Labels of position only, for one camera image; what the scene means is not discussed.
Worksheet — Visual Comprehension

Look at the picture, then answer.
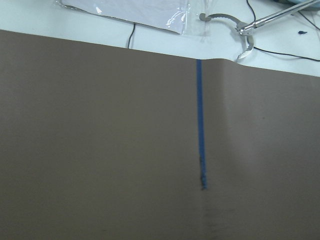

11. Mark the clear plastic bag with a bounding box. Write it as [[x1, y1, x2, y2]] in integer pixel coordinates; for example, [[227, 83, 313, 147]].
[[57, 0, 216, 35]]

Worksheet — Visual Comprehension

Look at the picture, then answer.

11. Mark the reacher grabber stick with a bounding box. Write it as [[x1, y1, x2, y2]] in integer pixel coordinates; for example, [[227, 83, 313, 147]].
[[199, 0, 320, 62]]

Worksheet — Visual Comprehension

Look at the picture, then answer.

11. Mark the thin black table cable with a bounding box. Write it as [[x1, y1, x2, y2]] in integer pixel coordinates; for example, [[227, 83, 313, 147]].
[[127, 22, 136, 49]]

